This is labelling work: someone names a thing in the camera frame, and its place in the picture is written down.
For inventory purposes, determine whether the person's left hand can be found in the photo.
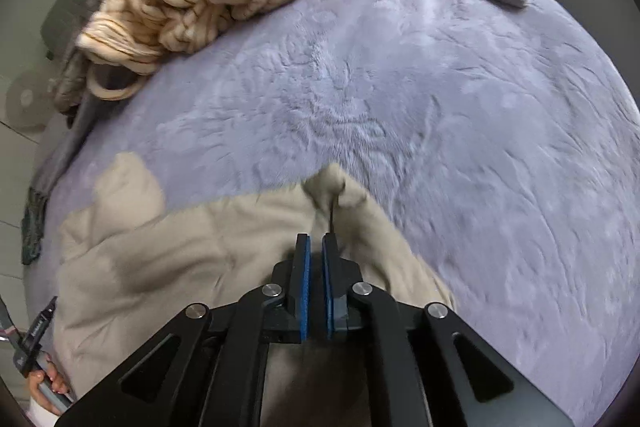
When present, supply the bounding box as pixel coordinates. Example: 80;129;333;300
26;353;72;414

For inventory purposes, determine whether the dark teal cloth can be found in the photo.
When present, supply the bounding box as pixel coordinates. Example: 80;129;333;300
21;186;50;266

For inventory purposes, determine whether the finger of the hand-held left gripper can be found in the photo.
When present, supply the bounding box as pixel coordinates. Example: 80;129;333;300
27;295;59;334

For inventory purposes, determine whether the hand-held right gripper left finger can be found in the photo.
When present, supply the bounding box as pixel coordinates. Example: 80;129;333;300
55;233;313;427

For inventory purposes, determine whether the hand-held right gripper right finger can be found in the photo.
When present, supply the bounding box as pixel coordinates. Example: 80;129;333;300
321;232;576;427

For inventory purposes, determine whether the long grey fringed cloth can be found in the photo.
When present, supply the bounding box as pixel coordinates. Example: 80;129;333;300
29;92;103;208

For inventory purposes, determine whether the white fan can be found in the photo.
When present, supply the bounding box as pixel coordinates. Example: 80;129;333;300
2;72;52;130

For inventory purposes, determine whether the beige puffer jacket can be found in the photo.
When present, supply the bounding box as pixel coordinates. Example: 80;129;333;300
52;152;457;427

